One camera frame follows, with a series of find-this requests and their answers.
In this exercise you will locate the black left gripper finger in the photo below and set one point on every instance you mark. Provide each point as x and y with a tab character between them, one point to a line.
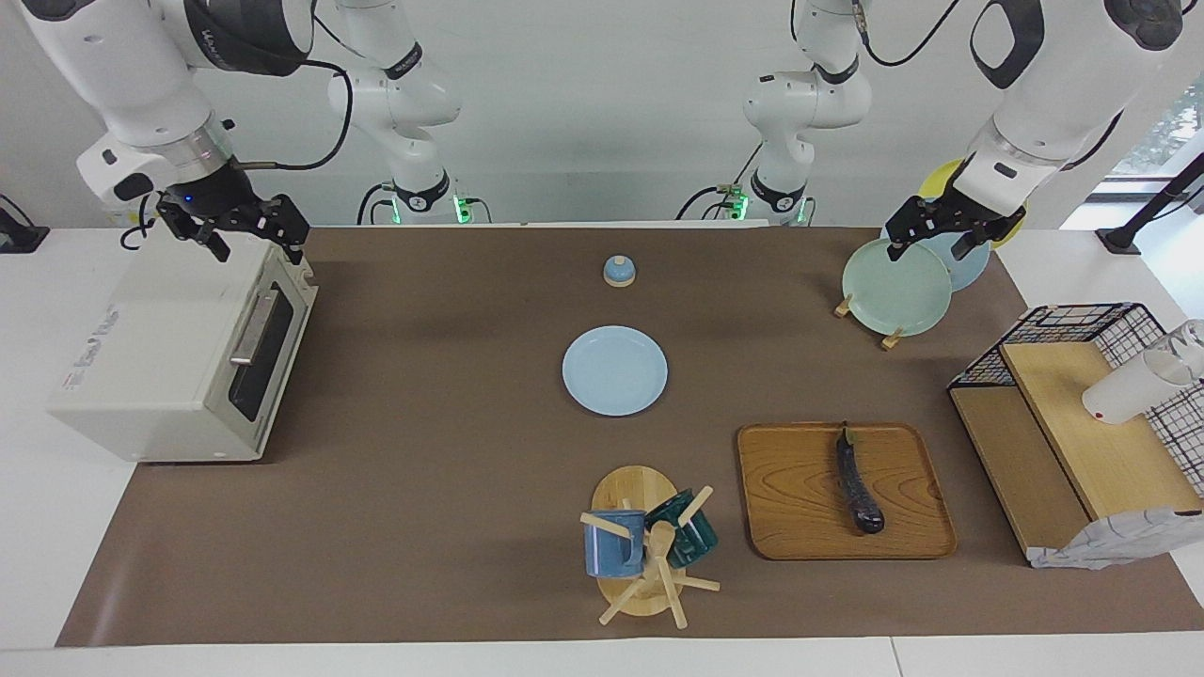
896	250
965	247

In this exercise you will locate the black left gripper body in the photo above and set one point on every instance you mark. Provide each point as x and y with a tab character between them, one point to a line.
959	214

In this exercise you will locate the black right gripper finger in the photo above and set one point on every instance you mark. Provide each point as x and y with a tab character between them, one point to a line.
294	253
217	244

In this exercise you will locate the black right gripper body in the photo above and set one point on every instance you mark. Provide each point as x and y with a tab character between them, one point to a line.
235	209

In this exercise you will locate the toaster oven glass door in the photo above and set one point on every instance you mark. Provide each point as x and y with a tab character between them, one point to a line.
277	367

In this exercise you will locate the dark purple eggplant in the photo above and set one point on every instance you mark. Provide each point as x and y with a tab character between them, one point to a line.
856	489

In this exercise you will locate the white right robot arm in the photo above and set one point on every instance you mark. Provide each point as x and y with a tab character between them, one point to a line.
141	85

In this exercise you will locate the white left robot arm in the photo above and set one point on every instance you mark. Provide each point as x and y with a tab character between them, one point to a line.
1053	94

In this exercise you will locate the white toaster oven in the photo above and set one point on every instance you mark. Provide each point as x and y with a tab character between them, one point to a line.
150	357

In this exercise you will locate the light blue racked plate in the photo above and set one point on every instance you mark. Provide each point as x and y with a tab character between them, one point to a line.
969	268

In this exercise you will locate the yellow plate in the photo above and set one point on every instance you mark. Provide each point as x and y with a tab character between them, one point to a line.
941	179

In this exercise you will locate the pale green plate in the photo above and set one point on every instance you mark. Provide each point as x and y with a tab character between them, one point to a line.
894	291

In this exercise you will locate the wooden plate rack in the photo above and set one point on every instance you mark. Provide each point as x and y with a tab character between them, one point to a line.
891	340

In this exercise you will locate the black clamp stand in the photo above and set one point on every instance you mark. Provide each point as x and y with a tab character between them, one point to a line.
1152	212

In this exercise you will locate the white paper cup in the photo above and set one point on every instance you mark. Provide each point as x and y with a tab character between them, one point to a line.
1124	390

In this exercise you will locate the window pane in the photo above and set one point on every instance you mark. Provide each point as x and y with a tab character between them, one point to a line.
1171	132

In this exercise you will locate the clear glass cup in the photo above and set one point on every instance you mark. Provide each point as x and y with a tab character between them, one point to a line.
1190	343

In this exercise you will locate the wooden stepped shelf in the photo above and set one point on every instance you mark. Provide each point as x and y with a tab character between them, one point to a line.
1101	451

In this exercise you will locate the wooden serving tray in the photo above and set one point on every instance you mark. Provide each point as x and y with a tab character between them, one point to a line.
800	498

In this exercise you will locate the brown table mat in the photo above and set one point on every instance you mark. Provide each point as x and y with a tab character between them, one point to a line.
451	470

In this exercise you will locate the white patterned cloth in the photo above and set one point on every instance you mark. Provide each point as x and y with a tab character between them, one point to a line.
1110	545

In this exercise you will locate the dark green ceramic mug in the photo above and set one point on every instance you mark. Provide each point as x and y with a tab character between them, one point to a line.
694	541

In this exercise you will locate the wooden mug tree stand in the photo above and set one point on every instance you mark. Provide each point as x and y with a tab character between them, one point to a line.
632	489

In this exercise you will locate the blue ceramic mug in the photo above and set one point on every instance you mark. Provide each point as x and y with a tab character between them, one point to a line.
607	550

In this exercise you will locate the black desk mount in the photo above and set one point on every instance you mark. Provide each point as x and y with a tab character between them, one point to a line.
19	235

